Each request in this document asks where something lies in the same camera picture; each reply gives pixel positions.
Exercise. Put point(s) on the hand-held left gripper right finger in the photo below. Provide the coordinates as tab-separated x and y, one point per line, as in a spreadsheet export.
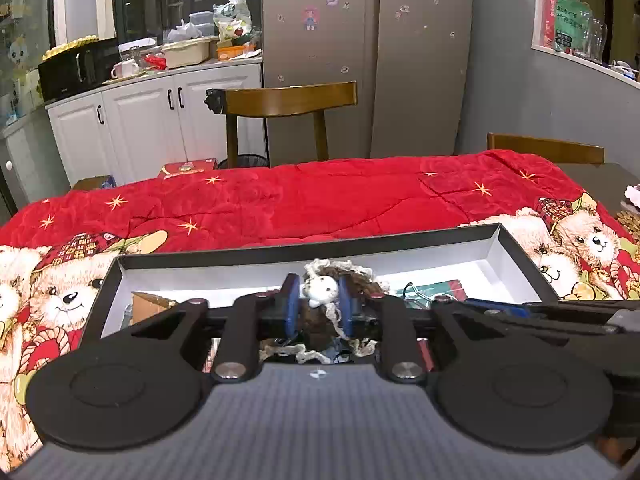
347	310

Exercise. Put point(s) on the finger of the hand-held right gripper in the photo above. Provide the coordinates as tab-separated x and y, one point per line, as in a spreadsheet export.
500	306

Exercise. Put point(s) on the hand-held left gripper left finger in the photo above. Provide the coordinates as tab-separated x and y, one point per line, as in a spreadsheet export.
291	310

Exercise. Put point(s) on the black shallow cardboard box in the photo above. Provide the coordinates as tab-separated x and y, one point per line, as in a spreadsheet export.
450	270

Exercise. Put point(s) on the black binder clip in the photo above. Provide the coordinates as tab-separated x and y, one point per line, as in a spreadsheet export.
422	299

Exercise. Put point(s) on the small brown cardboard box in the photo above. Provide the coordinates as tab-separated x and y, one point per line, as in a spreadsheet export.
150	307

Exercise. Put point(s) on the person's right hand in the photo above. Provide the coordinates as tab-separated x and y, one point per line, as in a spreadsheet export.
612	450

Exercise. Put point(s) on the red printed bear blanket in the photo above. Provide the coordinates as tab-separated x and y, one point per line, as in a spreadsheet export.
300	200

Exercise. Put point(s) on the wooden bead trivet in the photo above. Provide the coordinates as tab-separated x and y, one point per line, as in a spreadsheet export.
630	225

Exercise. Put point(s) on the black mesh trash bin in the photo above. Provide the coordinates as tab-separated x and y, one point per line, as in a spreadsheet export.
245	161

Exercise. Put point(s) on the wooden chair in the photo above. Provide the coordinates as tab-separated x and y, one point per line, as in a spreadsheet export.
545	147
290	100

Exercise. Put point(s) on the white cloth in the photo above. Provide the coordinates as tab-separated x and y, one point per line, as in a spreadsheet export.
632	196

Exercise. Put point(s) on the red gift box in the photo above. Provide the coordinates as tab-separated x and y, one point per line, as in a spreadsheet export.
187	168

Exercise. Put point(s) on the open cardboard box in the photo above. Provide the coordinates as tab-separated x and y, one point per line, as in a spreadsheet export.
95	183

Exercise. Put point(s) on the white kitchen cabinet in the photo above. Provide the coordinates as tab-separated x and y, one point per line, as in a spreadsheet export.
140	125

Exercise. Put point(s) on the silver double-door refrigerator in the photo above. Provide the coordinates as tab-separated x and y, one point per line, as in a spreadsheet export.
370	60

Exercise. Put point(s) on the orange food box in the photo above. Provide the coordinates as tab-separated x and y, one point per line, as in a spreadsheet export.
234	52

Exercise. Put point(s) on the cream plastic basin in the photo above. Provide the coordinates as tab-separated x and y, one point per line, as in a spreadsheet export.
186	54

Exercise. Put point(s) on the clear drinking glasses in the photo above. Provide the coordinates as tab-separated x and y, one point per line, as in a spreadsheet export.
592	40

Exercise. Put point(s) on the red plastic bag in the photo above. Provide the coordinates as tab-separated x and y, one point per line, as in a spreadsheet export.
154	62

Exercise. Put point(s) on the white mug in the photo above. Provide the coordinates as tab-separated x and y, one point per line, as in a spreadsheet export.
127	69

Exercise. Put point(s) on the cartoon figure fridge magnet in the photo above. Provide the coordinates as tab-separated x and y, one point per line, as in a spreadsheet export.
310	18

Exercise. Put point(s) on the white plastic bag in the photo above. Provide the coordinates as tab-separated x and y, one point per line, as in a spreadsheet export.
184	32

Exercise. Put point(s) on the green and white snack bag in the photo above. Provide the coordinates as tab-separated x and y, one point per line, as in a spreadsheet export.
231	17

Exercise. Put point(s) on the red paper bag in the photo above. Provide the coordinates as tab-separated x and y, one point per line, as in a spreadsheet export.
549	10

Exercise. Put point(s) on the stack of clear containers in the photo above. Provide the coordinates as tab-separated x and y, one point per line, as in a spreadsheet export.
201	17

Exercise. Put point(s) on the black microwave oven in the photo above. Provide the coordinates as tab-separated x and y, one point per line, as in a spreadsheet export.
65	75

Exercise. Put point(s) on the yellow fringed cover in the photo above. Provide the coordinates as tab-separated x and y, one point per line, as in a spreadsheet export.
70	46

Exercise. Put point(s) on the glass sliding door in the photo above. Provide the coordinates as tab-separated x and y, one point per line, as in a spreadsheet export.
20	35

